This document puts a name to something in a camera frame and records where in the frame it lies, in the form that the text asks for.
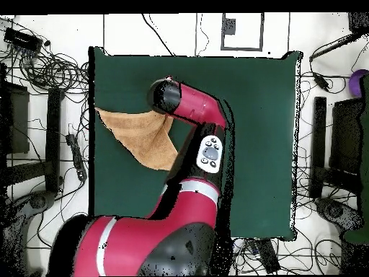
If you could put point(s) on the tan terry towel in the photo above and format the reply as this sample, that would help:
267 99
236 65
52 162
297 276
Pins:
144 135

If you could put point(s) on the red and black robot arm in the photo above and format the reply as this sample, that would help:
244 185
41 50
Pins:
196 207

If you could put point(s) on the black flat box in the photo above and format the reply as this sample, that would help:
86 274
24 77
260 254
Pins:
268 255

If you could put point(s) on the dark flat panel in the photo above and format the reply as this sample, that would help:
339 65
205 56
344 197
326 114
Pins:
17 121
346 135

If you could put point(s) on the dark green tablecloth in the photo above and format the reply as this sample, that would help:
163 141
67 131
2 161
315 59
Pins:
259 144

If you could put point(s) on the black power strip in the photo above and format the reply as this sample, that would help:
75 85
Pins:
76 155

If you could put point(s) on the black upright beam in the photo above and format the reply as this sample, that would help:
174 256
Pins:
53 138
318 144

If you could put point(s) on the black power adapter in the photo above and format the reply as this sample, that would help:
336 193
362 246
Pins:
321 80

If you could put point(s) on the dark grey chair base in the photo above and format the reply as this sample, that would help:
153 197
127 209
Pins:
37 200
334 212

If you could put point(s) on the black rod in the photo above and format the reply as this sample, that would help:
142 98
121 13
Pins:
331 47

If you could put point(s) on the purple bowl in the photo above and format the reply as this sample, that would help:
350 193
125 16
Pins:
355 82

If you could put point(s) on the grey square floor frame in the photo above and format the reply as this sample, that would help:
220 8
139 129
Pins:
261 31

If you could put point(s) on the black network switch box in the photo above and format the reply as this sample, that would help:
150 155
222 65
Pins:
23 39

